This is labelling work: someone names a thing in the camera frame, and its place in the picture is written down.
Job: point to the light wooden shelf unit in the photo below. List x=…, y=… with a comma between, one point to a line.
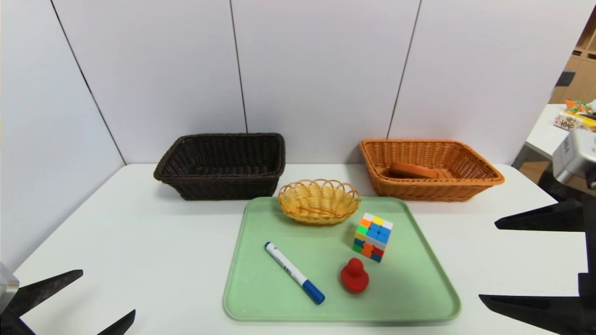
x=584, y=60

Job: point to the colourful puzzle cube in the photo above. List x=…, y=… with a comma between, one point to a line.
x=372, y=237

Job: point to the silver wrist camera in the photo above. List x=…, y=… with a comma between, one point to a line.
x=575, y=153
x=5, y=286

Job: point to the colourful snack bag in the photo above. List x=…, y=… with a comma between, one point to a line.
x=582, y=106

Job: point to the small yellow oval wicker basket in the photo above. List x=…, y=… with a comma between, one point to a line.
x=319, y=204

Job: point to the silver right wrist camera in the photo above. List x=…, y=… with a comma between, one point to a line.
x=575, y=153

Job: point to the red rubber duck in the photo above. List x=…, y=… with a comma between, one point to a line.
x=355, y=279

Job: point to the orange-brown bread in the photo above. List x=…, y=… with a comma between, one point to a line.
x=412, y=170

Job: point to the blue and white marker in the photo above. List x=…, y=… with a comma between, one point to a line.
x=293, y=272

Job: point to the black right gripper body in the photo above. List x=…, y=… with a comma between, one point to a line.
x=589, y=260

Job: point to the dark brown wicker basket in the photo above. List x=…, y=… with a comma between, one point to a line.
x=219, y=181

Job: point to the yellow printed snack box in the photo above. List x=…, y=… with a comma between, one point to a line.
x=572, y=122

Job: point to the white side table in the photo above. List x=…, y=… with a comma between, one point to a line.
x=542, y=135

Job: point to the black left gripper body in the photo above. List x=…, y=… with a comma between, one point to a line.
x=10, y=311

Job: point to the light green plastic tray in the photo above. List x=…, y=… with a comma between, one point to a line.
x=260, y=288

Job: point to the orange rectangular wicker basket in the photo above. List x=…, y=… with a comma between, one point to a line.
x=428, y=188

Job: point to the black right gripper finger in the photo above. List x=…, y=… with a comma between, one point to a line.
x=549, y=219
x=549, y=311

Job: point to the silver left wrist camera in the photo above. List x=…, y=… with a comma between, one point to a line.
x=5, y=286

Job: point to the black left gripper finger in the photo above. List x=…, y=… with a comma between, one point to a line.
x=120, y=324
x=46, y=289

